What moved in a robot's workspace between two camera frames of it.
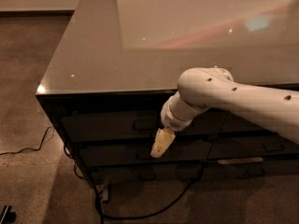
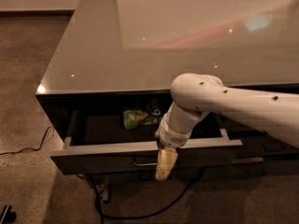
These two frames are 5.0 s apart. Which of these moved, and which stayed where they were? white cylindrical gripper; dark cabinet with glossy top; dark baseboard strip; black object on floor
Moved: white cylindrical gripper
Stayed: dark baseboard strip; dark cabinet with glossy top; black object on floor
